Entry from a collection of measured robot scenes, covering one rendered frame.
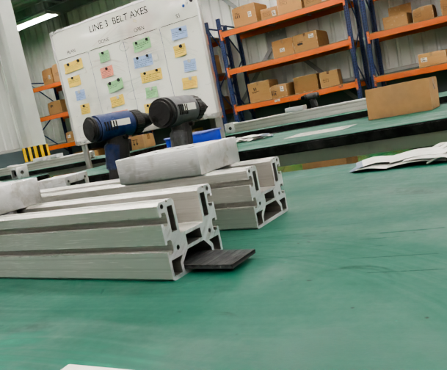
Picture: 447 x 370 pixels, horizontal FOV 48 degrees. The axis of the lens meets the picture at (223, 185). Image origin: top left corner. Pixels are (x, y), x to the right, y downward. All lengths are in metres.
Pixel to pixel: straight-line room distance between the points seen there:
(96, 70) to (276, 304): 4.09
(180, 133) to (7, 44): 8.49
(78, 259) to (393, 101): 2.13
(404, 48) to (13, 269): 10.62
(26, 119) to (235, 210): 8.62
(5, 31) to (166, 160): 8.79
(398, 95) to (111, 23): 2.54
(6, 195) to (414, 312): 0.59
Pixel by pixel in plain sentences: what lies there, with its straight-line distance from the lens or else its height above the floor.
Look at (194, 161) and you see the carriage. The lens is 0.71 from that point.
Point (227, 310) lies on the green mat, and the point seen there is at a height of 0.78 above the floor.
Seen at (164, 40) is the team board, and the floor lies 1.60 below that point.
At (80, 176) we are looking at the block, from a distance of 1.28.
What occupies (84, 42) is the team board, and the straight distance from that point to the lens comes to 4.52.
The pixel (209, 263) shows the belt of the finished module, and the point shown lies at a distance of 0.54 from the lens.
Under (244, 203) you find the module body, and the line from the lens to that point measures 0.70.
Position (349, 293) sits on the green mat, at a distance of 0.42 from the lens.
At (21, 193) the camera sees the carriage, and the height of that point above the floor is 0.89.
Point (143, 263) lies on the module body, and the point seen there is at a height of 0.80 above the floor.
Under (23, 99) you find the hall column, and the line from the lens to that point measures 9.30.
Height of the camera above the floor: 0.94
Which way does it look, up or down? 8 degrees down
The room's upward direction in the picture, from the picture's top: 11 degrees counter-clockwise
